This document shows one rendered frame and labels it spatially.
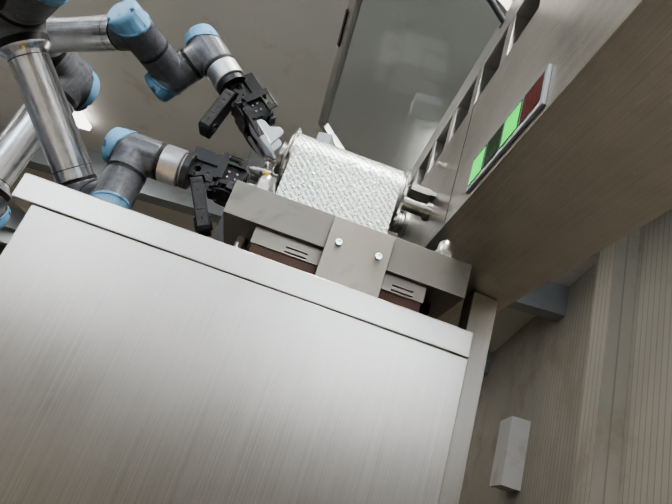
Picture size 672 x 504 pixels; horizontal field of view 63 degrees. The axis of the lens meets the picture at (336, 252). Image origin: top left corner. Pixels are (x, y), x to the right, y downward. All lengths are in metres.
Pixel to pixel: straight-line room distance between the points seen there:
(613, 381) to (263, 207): 3.68
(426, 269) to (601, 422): 3.42
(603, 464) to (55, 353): 3.76
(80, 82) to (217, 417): 1.10
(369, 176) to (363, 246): 0.34
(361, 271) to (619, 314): 3.76
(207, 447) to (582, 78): 0.62
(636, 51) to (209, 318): 0.59
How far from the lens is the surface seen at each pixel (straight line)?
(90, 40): 1.38
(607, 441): 4.22
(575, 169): 0.86
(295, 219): 0.87
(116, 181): 1.09
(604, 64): 0.71
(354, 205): 1.12
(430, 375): 0.78
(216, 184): 1.07
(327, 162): 1.16
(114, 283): 0.77
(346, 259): 0.83
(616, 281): 4.59
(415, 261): 0.88
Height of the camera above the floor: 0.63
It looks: 24 degrees up
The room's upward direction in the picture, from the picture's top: 19 degrees clockwise
